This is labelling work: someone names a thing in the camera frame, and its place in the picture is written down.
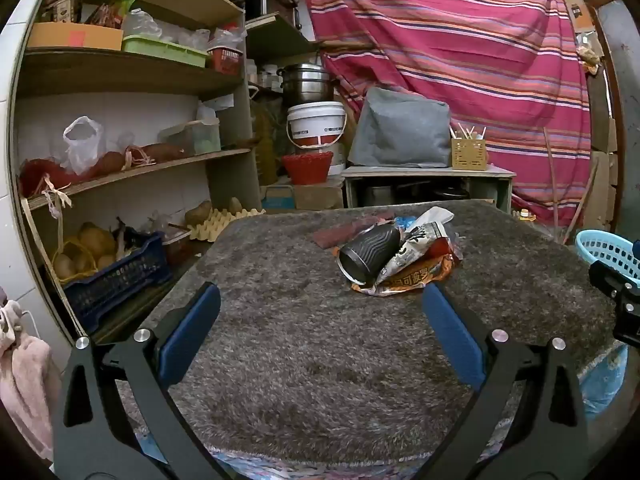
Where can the wooden shelf unit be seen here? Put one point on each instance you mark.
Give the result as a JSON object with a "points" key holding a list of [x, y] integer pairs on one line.
{"points": [[125, 72]]}

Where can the red green snack packet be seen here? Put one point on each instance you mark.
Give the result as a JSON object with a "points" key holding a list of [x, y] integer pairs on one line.
{"points": [[112, 12]]}

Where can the grey shaggy rug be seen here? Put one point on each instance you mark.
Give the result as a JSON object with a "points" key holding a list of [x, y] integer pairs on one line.
{"points": [[310, 360]]}

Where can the low wooden cabinet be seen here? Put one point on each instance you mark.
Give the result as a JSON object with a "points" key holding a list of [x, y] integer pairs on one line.
{"points": [[425, 171]]}

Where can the stack of flat cardboard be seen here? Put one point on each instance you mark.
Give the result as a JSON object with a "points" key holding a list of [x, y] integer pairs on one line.
{"points": [[602, 185]]}

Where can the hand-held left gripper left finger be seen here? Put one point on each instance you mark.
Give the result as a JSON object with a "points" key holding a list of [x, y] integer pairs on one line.
{"points": [[192, 330]]}

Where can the yellow net bag of potatoes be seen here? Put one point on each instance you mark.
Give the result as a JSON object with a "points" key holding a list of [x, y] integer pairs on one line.
{"points": [[90, 245]]}

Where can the orange snack wrapper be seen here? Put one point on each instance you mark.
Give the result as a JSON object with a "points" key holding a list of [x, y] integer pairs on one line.
{"points": [[415, 281]]}

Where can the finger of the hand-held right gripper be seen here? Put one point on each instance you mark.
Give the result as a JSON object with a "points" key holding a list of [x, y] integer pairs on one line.
{"points": [[612, 280]]}

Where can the blue plastic crate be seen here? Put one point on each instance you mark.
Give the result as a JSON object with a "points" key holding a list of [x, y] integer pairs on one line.
{"points": [[115, 280]]}

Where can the steel steamer pot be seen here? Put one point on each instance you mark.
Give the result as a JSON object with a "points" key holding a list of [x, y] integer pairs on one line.
{"points": [[305, 85]]}

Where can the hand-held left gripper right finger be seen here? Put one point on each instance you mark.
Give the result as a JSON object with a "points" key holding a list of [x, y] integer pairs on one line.
{"points": [[450, 330]]}

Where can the red woven basket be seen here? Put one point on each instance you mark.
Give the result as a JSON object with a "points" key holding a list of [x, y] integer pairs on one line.
{"points": [[307, 167]]}

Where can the black ribbed cup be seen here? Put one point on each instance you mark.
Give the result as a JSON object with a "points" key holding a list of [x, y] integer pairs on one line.
{"points": [[367, 255]]}

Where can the cardboard egg tray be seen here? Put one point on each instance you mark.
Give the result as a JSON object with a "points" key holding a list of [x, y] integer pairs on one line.
{"points": [[220, 224]]}

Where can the small red plastic basket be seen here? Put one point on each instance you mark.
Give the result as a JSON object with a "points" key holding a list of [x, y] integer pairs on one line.
{"points": [[225, 61]]}

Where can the green plastic tray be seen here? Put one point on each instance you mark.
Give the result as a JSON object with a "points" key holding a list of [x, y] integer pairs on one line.
{"points": [[165, 51]]}

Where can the large potato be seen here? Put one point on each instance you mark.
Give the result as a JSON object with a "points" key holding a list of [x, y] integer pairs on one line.
{"points": [[198, 212]]}

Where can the yellow cardboard box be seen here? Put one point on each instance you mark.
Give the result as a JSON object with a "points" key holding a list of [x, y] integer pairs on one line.
{"points": [[75, 37]]}

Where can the long sweet potato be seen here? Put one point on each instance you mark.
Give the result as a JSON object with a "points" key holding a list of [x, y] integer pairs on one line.
{"points": [[160, 151]]}

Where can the grey fabric cover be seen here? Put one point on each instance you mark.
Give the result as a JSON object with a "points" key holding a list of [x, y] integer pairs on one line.
{"points": [[400, 130]]}

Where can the crumpled clear plastic bag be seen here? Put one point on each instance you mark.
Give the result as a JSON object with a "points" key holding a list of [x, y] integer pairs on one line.
{"points": [[142, 25]]}

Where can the small oil bottle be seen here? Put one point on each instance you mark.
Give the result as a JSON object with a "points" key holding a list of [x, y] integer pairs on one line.
{"points": [[526, 215]]}

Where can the white plastic bucket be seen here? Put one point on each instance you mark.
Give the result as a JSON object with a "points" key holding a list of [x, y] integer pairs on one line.
{"points": [[315, 120]]}

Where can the white plastic bag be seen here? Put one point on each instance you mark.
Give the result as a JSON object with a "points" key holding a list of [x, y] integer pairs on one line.
{"points": [[82, 150]]}

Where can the steel cooking pot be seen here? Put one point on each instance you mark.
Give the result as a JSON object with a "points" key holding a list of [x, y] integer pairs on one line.
{"points": [[378, 196]]}

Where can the short sweet potato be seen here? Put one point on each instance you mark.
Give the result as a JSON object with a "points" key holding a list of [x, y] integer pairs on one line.
{"points": [[107, 164]]}

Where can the small potato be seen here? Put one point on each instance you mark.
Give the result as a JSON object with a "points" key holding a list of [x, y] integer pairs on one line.
{"points": [[236, 206]]}

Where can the wooden framed door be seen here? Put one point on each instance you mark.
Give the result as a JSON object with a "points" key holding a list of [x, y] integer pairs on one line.
{"points": [[617, 85]]}

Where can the black frying pan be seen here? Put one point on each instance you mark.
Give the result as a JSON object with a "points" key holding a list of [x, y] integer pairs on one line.
{"points": [[450, 193]]}

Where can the dark red packet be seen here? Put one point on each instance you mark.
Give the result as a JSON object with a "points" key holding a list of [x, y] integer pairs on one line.
{"points": [[340, 234]]}

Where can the bamboo chopstick holder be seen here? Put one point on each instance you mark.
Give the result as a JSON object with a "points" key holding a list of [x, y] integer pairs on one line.
{"points": [[470, 154]]}

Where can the small blue box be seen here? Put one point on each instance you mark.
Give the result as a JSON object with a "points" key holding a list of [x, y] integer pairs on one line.
{"points": [[277, 199]]}

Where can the bunch of chopsticks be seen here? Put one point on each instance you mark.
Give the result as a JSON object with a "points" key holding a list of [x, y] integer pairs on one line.
{"points": [[469, 132]]}

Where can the red net bag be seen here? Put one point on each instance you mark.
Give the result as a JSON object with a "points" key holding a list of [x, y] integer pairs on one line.
{"points": [[45, 175]]}

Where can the white printed snack wrapper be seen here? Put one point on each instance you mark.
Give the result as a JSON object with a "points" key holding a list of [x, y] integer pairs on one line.
{"points": [[412, 252]]}

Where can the blue foil wrapper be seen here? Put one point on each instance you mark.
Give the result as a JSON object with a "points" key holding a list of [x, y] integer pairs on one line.
{"points": [[405, 223]]}

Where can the large yellow oil jug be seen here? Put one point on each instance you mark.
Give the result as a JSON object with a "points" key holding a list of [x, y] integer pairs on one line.
{"points": [[265, 145]]}

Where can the narrow wooden shelf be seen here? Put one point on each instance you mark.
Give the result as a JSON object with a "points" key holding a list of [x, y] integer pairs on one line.
{"points": [[272, 30]]}

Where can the clear plastic container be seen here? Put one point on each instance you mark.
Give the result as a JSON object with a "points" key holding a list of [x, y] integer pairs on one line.
{"points": [[192, 137]]}

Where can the pink towel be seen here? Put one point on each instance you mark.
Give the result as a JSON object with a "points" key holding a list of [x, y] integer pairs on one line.
{"points": [[25, 380]]}

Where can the brown cardboard box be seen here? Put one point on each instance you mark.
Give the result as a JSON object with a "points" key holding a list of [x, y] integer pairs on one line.
{"points": [[320, 195]]}

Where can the toaster oven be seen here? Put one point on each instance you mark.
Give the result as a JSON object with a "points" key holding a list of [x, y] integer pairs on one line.
{"points": [[280, 2]]}

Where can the light blue plastic basket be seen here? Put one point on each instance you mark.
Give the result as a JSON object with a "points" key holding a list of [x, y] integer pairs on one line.
{"points": [[600, 247]]}

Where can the red striped cloth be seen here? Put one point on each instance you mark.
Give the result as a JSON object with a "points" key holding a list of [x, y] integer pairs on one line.
{"points": [[450, 60]]}

